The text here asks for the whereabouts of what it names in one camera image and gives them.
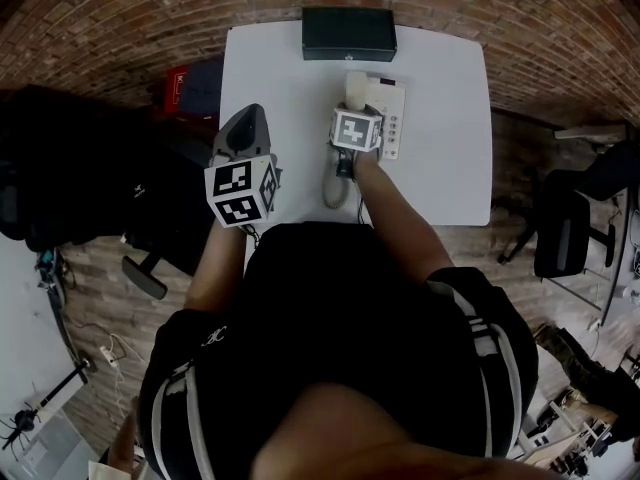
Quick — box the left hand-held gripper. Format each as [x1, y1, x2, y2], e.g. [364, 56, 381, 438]
[203, 102, 280, 230]

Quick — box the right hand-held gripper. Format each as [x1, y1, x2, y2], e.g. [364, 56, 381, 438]
[328, 101, 385, 179]

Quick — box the cream telephone handset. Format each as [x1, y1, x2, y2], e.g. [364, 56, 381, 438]
[344, 70, 370, 112]

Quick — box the person's right forearm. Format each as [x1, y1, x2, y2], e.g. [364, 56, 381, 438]
[352, 151, 457, 285]

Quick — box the person's left forearm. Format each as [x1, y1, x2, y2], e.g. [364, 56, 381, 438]
[183, 217, 252, 315]

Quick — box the white telephone base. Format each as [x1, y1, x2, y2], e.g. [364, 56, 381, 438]
[343, 71, 416, 162]

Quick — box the dark blue bag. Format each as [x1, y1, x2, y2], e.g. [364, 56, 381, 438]
[178, 59, 225, 115]

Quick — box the black rectangular box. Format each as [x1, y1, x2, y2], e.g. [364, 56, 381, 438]
[301, 6, 399, 63]

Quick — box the red box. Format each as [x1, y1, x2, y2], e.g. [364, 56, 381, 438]
[163, 64, 222, 120]

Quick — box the black office chair left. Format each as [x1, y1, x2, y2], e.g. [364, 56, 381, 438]
[0, 84, 222, 277]

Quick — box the black office chair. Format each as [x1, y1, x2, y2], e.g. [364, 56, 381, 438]
[497, 166, 620, 283]
[121, 247, 170, 301]
[0, 84, 222, 277]

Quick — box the person's black striped shirt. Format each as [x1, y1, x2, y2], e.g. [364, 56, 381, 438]
[137, 220, 540, 480]

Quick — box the white cluttered desk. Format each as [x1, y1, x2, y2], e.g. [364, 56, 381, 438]
[553, 121, 640, 327]

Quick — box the person's chin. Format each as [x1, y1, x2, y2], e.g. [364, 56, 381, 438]
[248, 381, 556, 480]

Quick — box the black tripod stand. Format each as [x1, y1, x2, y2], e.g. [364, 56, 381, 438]
[0, 356, 97, 452]

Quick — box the camouflage cloth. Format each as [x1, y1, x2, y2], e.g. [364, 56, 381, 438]
[533, 324, 624, 422]

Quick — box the tangle of floor cables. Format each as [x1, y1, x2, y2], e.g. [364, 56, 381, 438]
[34, 247, 76, 319]

